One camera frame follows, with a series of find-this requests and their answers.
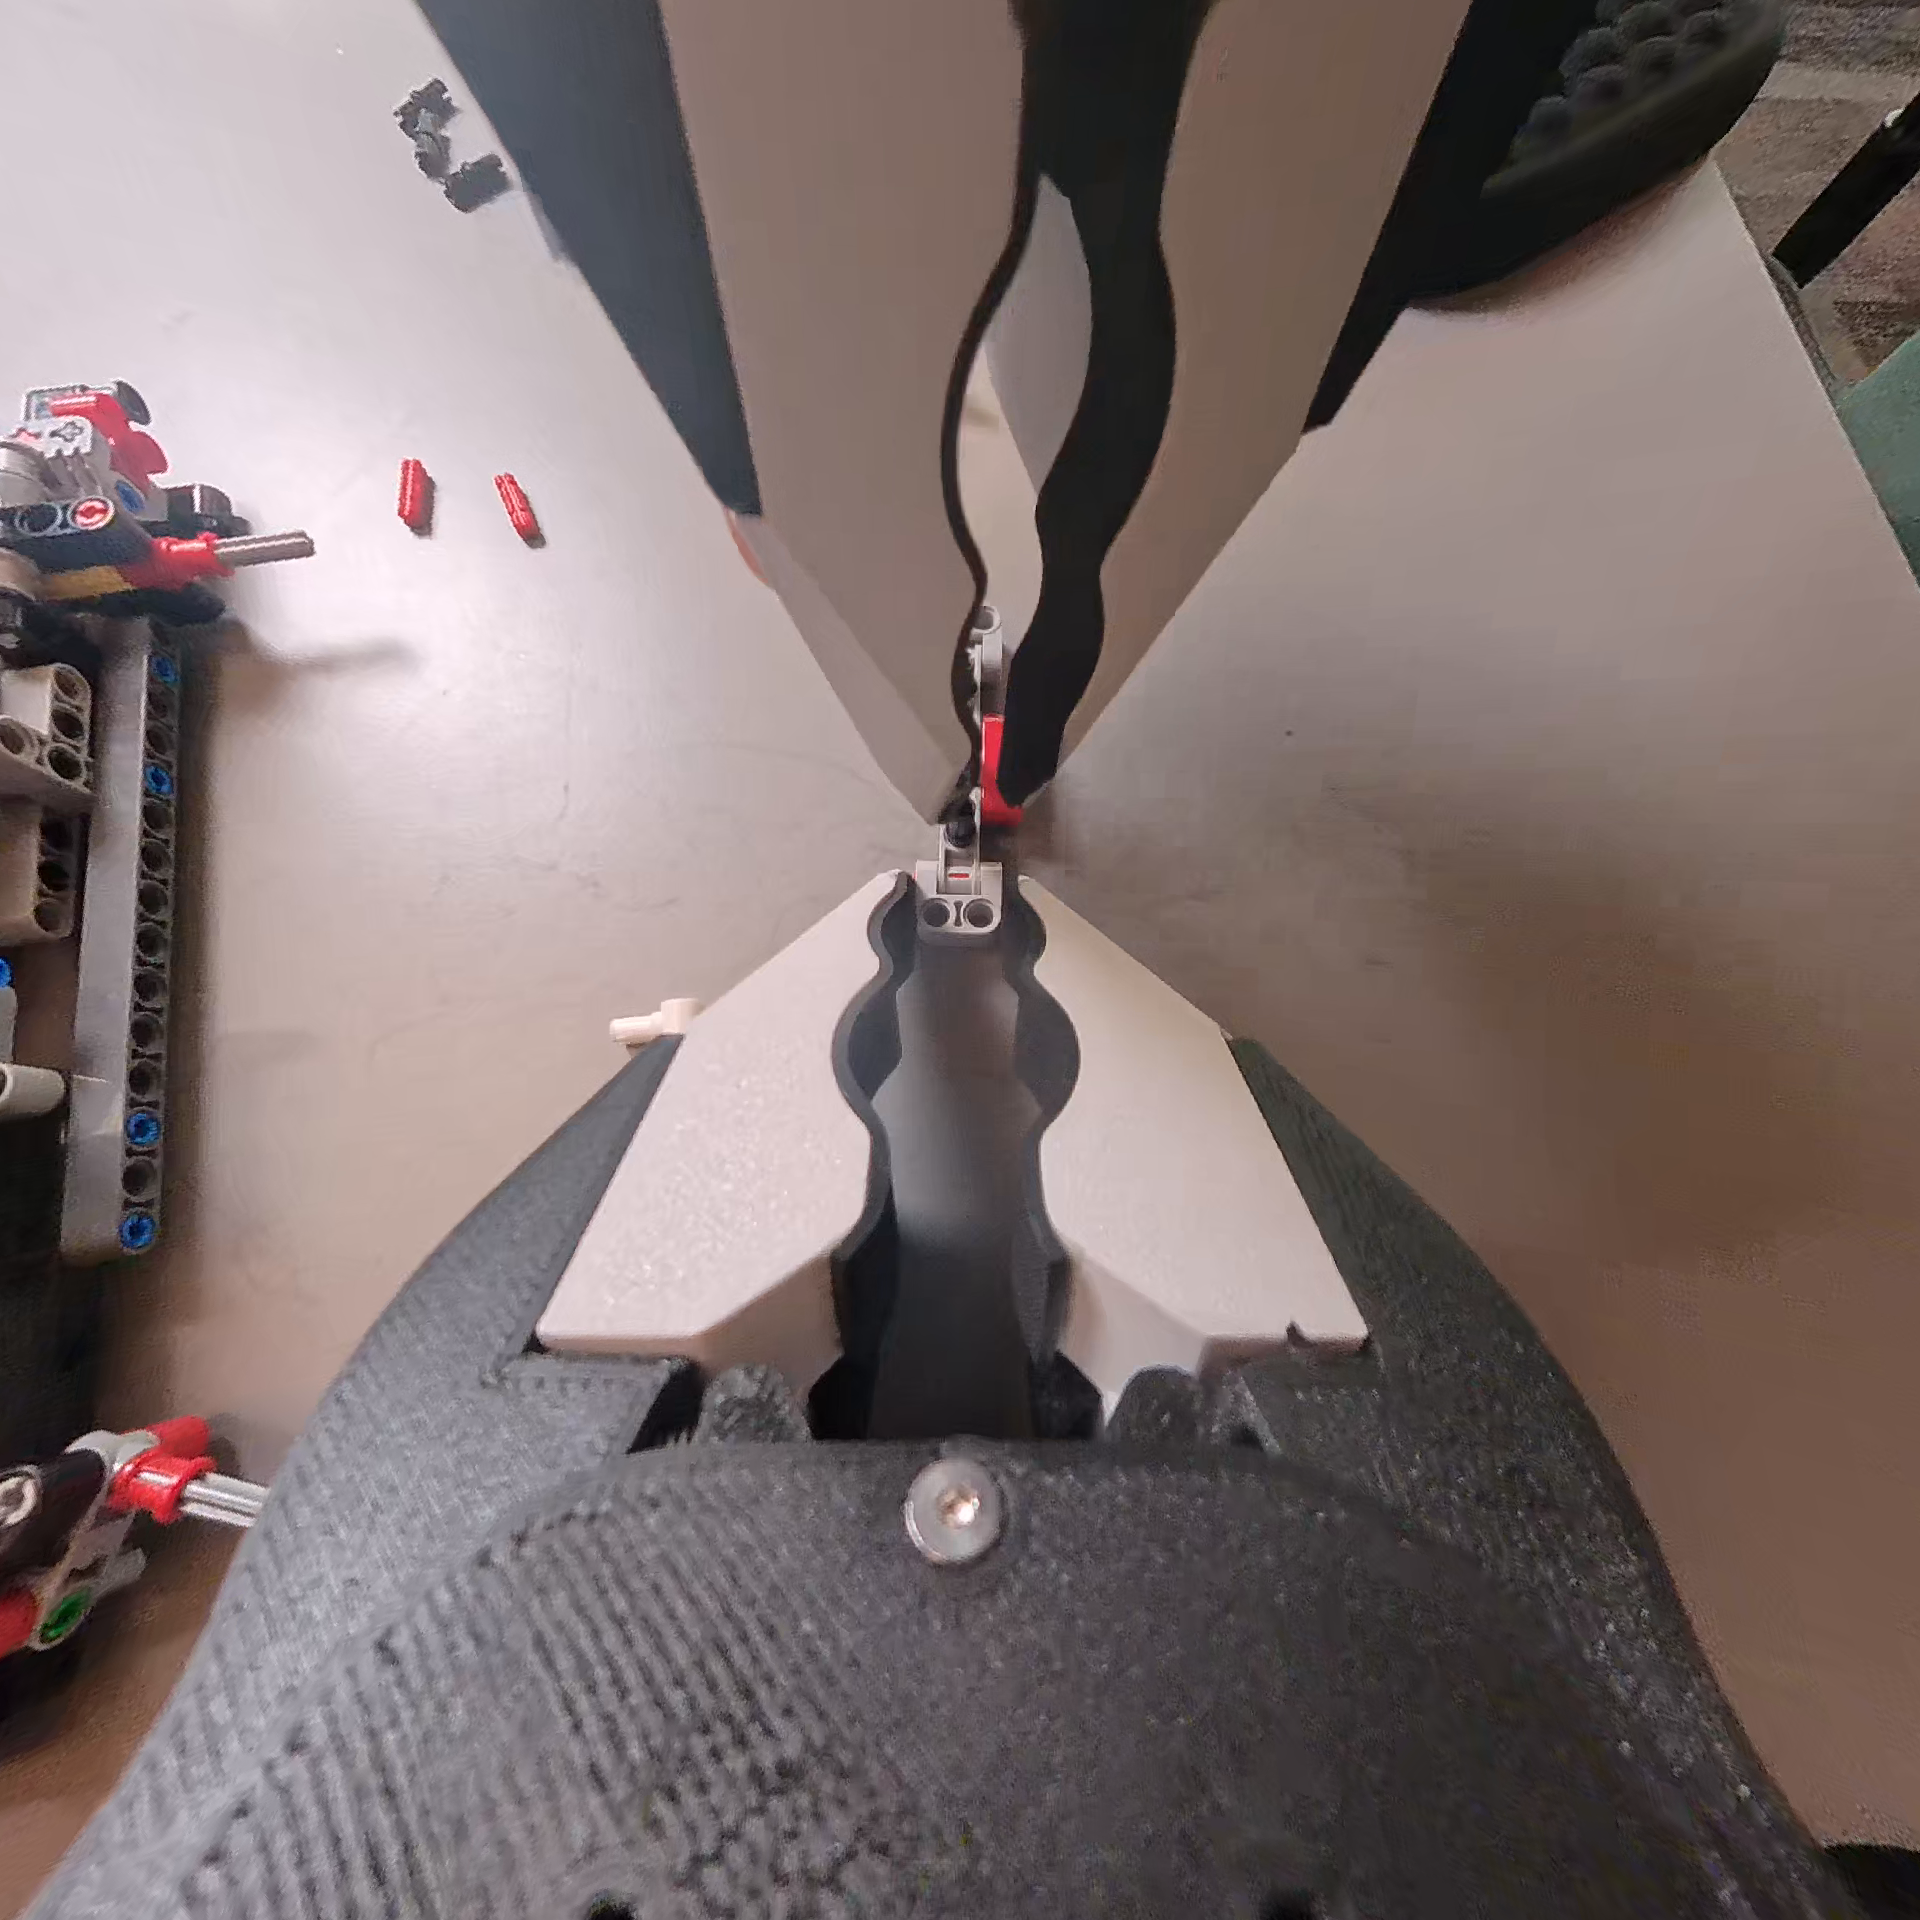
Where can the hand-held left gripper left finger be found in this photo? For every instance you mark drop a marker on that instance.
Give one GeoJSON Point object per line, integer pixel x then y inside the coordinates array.
{"type": "Point", "coordinates": [704, 1170]}

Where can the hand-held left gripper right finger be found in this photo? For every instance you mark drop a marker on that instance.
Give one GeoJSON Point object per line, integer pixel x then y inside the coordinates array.
{"type": "Point", "coordinates": [1185, 1170]}

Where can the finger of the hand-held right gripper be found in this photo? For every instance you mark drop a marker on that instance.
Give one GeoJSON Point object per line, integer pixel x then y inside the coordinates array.
{"type": "Point", "coordinates": [1277, 225]}
{"type": "Point", "coordinates": [841, 301]}

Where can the grey and red lego assembly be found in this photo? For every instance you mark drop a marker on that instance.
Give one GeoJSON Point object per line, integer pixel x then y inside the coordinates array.
{"type": "Point", "coordinates": [998, 756]}

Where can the black lego pin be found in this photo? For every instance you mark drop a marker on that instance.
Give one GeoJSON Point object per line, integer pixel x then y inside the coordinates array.
{"type": "Point", "coordinates": [438, 145]}
{"type": "Point", "coordinates": [477, 181]}
{"type": "Point", "coordinates": [425, 102]}

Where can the tan lego pin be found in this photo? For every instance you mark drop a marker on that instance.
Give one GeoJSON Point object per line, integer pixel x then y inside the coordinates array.
{"type": "Point", "coordinates": [657, 1020]}

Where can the red lego pin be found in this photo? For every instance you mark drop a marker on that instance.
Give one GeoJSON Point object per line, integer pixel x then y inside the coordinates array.
{"type": "Point", "coordinates": [518, 505]}
{"type": "Point", "coordinates": [416, 494]}

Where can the lego car chassis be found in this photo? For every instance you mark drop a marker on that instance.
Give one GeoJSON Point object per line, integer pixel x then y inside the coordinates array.
{"type": "Point", "coordinates": [119, 899]}

